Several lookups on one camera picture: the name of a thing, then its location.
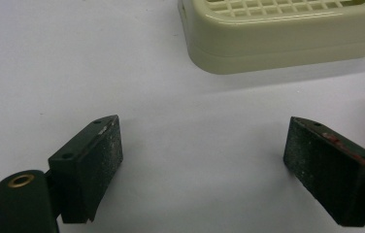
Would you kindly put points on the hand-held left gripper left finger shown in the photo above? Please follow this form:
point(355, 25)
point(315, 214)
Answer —
point(86, 168)

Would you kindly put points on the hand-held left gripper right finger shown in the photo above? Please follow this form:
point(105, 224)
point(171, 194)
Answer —
point(329, 174)

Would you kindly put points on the cream plastic drain basket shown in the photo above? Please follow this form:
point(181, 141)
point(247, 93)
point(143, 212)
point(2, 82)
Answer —
point(268, 39)

